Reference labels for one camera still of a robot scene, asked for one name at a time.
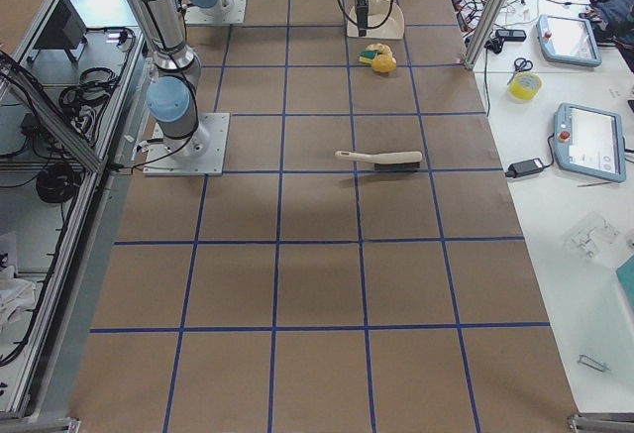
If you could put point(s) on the beige plastic dustpan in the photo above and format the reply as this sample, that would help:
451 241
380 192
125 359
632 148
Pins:
385 20

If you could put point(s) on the toy croissant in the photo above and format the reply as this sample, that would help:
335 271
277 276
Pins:
379 48

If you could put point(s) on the green yellow sponge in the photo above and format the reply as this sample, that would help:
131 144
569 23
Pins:
367 56

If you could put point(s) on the yellow toy potato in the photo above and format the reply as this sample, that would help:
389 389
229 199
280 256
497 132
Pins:
384 64

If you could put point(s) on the beige hand brush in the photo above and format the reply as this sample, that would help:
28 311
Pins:
384 161

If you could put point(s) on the scissors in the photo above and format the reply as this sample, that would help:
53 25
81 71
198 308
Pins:
521 64

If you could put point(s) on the yellow tape roll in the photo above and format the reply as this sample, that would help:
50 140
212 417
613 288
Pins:
524 85

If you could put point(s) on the far teach pendant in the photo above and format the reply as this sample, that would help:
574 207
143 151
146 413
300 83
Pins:
567 40

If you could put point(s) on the teach pendant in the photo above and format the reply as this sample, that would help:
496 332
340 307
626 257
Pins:
567 40
589 141

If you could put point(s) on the black power adapter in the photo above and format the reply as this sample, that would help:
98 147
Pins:
525 168

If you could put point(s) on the near teach pendant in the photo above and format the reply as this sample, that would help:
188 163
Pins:
589 141

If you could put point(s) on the black monitor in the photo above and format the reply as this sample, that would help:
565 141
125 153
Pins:
64 31

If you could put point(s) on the clear plastic bag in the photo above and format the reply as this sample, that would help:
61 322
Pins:
595 239

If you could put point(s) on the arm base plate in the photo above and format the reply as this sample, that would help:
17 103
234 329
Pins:
203 154
213 13

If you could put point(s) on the aluminium frame post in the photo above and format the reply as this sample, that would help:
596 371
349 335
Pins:
482 32

